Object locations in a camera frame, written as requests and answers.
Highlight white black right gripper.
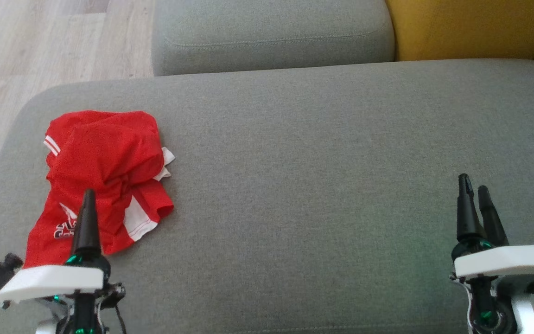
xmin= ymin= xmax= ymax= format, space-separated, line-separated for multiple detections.
xmin=451 ymin=174 xmax=534 ymax=281

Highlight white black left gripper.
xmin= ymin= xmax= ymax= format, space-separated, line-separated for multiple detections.
xmin=0 ymin=189 xmax=111 ymax=309

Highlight large yellow sofa back cushion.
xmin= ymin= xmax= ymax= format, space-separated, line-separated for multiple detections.
xmin=384 ymin=0 xmax=534 ymax=62

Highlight red shorts with number print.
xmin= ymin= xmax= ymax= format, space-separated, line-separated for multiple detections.
xmin=24 ymin=174 xmax=175 ymax=270

